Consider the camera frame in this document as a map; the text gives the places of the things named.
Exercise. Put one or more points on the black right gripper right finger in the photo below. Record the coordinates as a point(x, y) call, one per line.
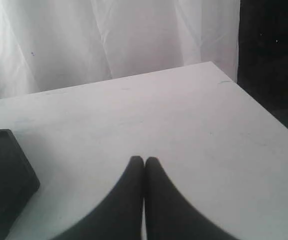
point(169, 216)

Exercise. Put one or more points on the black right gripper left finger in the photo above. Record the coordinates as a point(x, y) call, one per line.
point(119, 215)

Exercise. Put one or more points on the black metal rack stand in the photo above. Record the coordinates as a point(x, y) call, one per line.
point(18, 181)

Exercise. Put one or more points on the white backdrop curtain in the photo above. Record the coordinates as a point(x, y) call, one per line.
point(52, 44)

